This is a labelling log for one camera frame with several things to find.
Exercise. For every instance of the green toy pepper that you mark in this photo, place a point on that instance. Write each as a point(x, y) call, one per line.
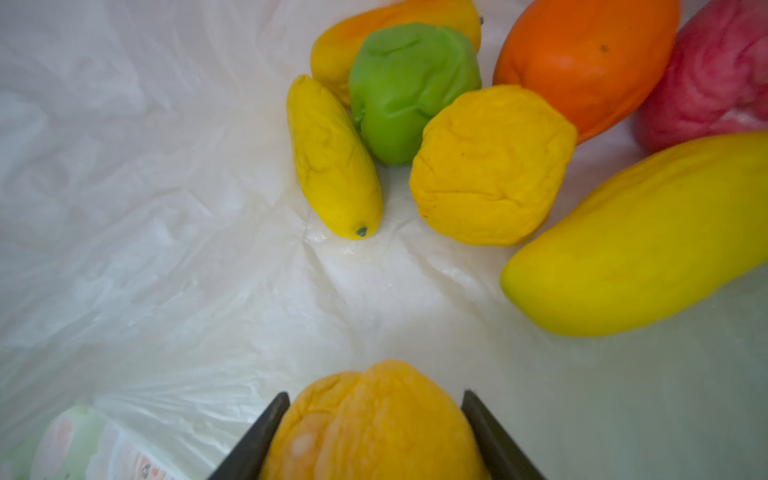
point(401, 78)

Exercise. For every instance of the orange yellow toy pepper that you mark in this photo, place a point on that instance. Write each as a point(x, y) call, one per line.
point(334, 52)

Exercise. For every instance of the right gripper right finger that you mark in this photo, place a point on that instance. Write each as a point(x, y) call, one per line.
point(501, 455)

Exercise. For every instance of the small yellow toy banana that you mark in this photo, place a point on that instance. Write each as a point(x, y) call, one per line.
point(334, 169)

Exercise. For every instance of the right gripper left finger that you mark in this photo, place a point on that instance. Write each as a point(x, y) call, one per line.
point(246, 459)

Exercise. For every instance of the white plastic bag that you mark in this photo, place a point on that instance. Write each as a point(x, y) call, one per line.
point(160, 265)

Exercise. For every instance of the yellow toy lemon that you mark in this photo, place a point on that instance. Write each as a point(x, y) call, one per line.
point(491, 165)

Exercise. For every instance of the pink toy fruit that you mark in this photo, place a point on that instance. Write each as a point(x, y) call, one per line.
point(715, 82)

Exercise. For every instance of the orange yellow toy fruit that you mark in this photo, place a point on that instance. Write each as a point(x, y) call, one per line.
point(388, 422)

